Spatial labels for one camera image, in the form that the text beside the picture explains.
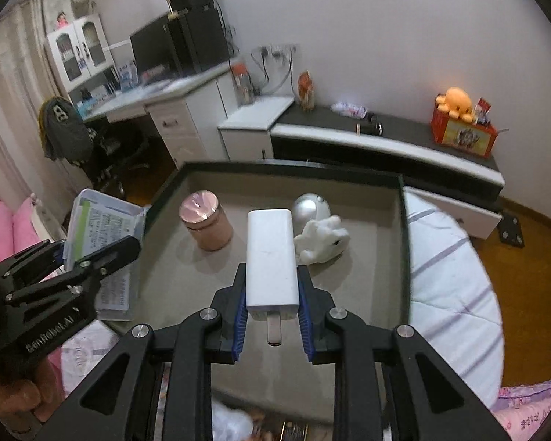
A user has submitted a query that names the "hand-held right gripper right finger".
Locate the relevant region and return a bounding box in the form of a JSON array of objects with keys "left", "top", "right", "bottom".
[{"left": 296, "top": 266, "right": 515, "bottom": 441}]

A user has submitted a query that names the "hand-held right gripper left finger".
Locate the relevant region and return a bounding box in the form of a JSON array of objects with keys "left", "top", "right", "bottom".
[{"left": 34, "top": 262, "right": 249, "bottom": 441}]

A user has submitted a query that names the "white power adapter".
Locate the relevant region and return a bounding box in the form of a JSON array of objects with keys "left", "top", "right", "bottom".
[{"left": 246, "top": 208, "right": 300, "bottom": 348}]

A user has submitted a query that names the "red printed box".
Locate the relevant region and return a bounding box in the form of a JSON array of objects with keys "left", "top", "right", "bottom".
[{"left": 430, "top": 103, "right": 497, "bottom": 159}]

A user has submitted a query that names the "clear jar with orange lid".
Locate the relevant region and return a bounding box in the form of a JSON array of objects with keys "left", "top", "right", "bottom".
[{"left": 231, "top": 64, "right": 253, "bottom": 106}]

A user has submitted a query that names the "orange snack bag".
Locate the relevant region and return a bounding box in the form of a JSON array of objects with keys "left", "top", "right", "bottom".
[{"left": 298, "top": 70, "right": 317, "bottom": 112}]

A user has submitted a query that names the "white wall power strip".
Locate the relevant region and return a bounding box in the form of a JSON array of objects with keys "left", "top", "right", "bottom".
[{"left": 257, "top": 43, "right": 300, "bottom": 56}]

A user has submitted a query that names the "clear plastic case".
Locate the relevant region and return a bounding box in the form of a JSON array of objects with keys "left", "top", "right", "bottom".
[{"left": 64, "top": 188, "right": 147, "bottom": 321}]

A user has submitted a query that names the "silver round ornament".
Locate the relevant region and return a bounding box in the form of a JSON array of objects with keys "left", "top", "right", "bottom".
[{"left": 292, "top": 193, "right": 332, "bottom": 231}]

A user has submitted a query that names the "pink printed blanket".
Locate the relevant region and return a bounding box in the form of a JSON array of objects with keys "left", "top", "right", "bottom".
[{"left": 491, "top": 373, "right": 551, "bottom": 441}]

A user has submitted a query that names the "black office chair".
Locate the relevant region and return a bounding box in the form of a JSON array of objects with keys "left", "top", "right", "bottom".
[{"left": 73, "top": 115, "right": 150, "bottom": 201}]

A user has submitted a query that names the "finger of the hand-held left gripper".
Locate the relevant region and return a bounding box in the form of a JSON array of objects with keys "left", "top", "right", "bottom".
[
  {"left": 4, "top": 235, "right": 142, "bottom": 308},
  {"left": 0, "top": 238, "right": 69, "bottom": 283}
]

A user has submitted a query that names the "dark green storage box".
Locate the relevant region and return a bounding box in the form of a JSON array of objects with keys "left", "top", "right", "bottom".
[{"left": 105, "top": 160, "right": 412, "bottom": 428}]

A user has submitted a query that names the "black computer tower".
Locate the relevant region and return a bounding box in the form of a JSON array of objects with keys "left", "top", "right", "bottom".
[{"left": 168, "top": 6, "right": 231, "bottom": 74}]

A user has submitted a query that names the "pink jar with metallic lid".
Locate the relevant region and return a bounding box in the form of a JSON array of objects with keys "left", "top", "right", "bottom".
[{"left": 179, "top": 190, "right": 234, "bottom": 252}]

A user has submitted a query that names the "beige curtain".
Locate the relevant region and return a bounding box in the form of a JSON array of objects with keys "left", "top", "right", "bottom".
[{"left": 0, "top": 0, "right": 74, "bottom": 204}]

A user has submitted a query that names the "black metal bracket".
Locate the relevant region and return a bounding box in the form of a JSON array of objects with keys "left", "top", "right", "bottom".
[{"left": 498, "top": 211, "right": 527, "bottom": 247}]

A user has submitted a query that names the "black monitor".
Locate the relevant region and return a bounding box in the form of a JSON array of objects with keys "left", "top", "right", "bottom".
[{"left": 129, "top": 22, "right": 184, "bottom": 77}]

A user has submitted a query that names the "person's left hand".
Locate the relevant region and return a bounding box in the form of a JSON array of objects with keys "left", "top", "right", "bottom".
[{"left": 0, "top": 362, "right": 66, "bottom": 438}]

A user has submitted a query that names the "orange octopus plush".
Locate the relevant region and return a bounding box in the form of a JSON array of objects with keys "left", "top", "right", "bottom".
[{"left": 435, "top": 86, "right": 476, "bottom": 123}]

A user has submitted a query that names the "white low cabinet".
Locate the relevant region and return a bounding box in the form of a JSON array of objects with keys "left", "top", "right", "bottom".
[{"left": 217, "top": 96, "right": 295, "bottom": 163}]

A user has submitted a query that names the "white desk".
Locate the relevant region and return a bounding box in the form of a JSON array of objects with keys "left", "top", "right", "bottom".
[{"left": 76, "top": 61, "right": 240, "bottom": 172}]

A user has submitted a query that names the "white tissue packet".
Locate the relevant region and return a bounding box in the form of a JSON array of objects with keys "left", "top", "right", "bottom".
[{"left": 331, "top": 100, "right": 368, "bottom": 118}]

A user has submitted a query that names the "white glass-door cabinet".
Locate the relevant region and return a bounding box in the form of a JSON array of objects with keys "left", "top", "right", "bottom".
[{"left": 43, "top": 14, "right": 114, "bottom": 95}]

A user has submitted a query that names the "pink pillow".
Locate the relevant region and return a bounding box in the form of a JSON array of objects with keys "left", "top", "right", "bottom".
[{"left": 0, "top": 197, "right": 45, "bottom": 268}]

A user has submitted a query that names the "white plush toy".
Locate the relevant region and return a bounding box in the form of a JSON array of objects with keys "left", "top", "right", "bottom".
[{"left": 294, "top": 215, "right": 352, "bottom": 265}]

